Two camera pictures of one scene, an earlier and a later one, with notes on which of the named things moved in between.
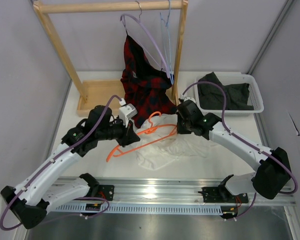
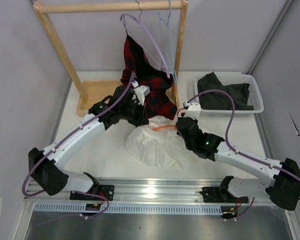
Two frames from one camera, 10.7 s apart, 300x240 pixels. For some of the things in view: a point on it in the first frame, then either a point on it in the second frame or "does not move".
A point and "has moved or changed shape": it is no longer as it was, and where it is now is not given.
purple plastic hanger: (139, 21) does not move
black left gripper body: (121, 133) to (134, 113)
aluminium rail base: (179, 190) does not move
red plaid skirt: (145, 84) does not move
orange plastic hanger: (110, 154) has moved or changed shape
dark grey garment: (211, 97) does not move
